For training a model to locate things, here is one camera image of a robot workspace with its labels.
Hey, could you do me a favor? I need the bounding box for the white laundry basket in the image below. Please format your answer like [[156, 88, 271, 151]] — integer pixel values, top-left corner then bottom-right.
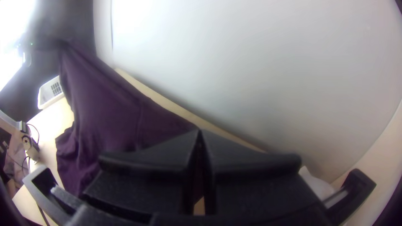
[[37, 75, 66, 110]]

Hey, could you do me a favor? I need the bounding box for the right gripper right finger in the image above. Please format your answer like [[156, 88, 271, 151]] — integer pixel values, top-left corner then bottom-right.
[[200, 129, 322, 218]]

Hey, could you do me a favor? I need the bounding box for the black t-shirt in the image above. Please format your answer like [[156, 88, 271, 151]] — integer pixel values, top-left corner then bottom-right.
[[55, 41, 203, 201]]

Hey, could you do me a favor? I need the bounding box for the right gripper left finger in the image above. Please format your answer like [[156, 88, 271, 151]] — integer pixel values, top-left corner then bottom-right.
[[82, 128, 203, 220]]

